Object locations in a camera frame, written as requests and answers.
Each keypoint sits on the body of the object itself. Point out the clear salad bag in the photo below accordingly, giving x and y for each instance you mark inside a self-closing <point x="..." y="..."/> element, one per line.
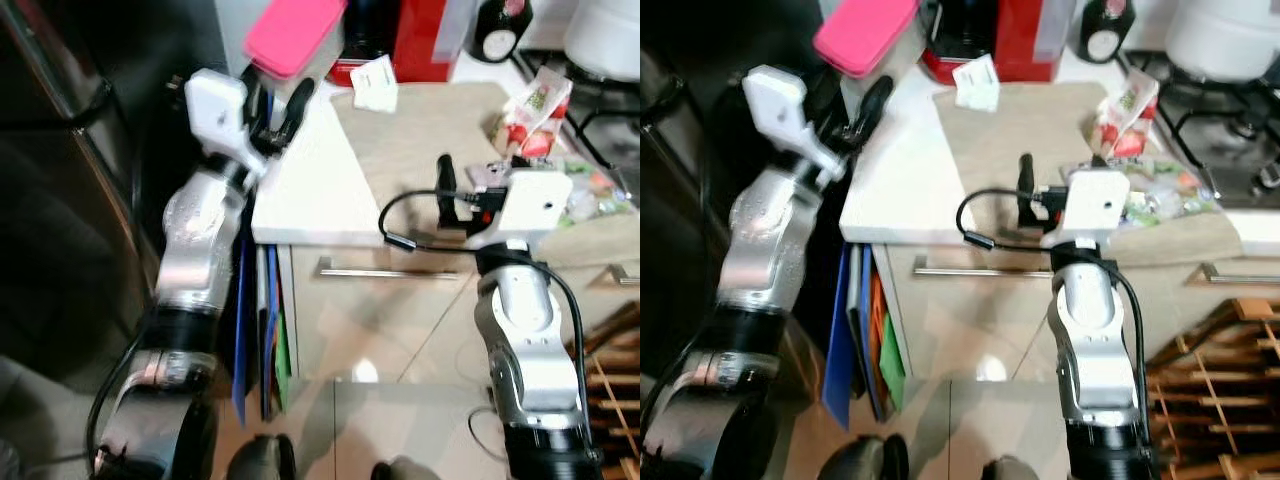
<point x="600" y="195"/>
<point x="1170" y="195"/>

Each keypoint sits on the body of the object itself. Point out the red and white snack packet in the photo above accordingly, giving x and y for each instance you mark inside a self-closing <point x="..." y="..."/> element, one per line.
<point x="535" y="115"/>
<point x="1128" y="115"/>

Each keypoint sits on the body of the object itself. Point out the pink lidded food container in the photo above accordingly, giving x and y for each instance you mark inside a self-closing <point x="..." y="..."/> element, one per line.
<point x="295" y="35"/>
<point x="865" y="35"/>

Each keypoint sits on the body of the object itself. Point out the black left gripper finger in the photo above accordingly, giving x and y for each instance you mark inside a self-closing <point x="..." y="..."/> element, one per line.
<point x="873" y="105"/>
<point x="828" y="88"/>
<point x="270" y="102"/>
<point x="300" y="105"/>

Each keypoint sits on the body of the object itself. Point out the wide blue folder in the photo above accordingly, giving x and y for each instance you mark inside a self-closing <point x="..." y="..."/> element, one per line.
<point x="840" y="350"/>
<point x="242" y="340"/>

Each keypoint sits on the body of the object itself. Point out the red coffee machine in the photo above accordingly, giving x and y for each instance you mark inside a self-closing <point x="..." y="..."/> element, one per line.
<point x="425" y="40"/>
<point x="1020" y="40"/>

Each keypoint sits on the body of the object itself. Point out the beige counter mat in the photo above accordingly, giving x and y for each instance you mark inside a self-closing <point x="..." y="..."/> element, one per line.
<point x="420" y="140"/>
<point x="1000" y="150"/>

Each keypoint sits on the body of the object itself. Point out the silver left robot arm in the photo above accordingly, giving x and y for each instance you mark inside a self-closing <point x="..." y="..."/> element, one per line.
<point x="195" y="240"/>
<point x="765" y="245"/>

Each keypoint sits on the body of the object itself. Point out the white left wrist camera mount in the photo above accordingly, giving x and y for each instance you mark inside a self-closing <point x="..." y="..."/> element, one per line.
<point x="215" y="105"/>
<point x="775" y="100"/>

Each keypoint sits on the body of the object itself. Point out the black robot foot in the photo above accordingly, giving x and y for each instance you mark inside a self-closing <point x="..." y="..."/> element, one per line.
<point x="400" y="470"/>
<point x="1010" y="470"/>
<point x="262" y="460"/>
<point x="865" y="460"/>

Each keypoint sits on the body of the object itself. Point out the white cooking pot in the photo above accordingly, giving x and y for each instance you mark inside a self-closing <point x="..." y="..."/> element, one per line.
<point x="1225" y="35"/>
<point x="605" y="35"/>

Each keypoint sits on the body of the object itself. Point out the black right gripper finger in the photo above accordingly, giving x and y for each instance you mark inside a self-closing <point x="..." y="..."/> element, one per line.
<point x="447" y="190"/>
<point x="1026" y="188"/>

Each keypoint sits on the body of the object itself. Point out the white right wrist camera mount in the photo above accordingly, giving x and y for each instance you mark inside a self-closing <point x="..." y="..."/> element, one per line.
<point x="530" y="205"/>
<point x="1095" y="205"/>

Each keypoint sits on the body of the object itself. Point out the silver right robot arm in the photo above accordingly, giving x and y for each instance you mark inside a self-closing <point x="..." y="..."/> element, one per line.
<point x="530" y="340"/>
<point x="1095" y="340"/>

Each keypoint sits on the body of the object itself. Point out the wooden slatted rack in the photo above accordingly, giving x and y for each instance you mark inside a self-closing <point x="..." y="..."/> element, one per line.
<point x="1220" y="390"/>
<point x="610" y="400"/>

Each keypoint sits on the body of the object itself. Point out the black robot right foot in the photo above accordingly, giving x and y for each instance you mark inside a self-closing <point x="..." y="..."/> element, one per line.
<point x="1010" y="470"/>
<point x="400" y="470"/>

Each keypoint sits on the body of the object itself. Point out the green folder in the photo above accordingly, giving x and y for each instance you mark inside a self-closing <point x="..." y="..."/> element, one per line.
<point x="283" y="365"/>
<point x="892" y="365"/>

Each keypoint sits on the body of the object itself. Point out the black gas stove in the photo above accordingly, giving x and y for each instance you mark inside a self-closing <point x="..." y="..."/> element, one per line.
<point x="605" y="120"/>
<point x="1220" y="140"/>

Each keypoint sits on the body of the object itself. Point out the white paper tag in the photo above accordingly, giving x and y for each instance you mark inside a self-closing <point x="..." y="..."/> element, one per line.
<point x="375" y="85"/>
<point x="976" y="84"/>

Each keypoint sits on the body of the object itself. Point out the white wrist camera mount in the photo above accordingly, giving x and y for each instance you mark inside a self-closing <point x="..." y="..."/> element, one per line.
<point x="775" y="100"/>
<point x="530" y="205"/>
<point x="1095" y="205"/>
<point x="215" y="105"/>

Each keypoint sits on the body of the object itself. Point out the black robot left foot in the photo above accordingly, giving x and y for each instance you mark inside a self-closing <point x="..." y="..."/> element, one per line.
<point x="262" y="460"/>
<point x="865" y="460"/>

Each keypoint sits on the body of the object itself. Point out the orange folder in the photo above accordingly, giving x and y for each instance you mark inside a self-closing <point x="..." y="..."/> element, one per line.
<point x="876" y="305"/>

